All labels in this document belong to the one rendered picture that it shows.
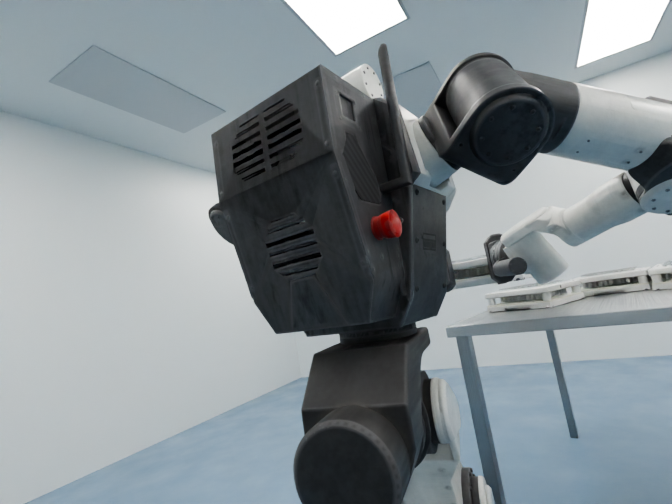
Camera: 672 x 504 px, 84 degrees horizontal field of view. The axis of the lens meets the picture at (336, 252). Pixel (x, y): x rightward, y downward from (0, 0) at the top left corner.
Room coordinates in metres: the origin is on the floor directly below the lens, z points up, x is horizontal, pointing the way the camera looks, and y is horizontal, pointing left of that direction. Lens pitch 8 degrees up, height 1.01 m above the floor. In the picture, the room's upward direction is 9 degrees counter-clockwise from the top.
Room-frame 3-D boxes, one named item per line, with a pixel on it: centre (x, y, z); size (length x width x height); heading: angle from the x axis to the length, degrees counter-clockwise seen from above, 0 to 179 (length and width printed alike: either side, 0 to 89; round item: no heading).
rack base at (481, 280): (1.11, -0.42, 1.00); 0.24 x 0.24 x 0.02; 54
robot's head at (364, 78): (0.60, -0.06, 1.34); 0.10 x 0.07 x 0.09; 54
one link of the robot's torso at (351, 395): (0.52, -0.02, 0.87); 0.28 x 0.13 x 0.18; 160
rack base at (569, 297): (1.46, -0.72, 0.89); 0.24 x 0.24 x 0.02; 34
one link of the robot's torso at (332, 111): (0.55, -0.02, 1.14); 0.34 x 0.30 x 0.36; 54
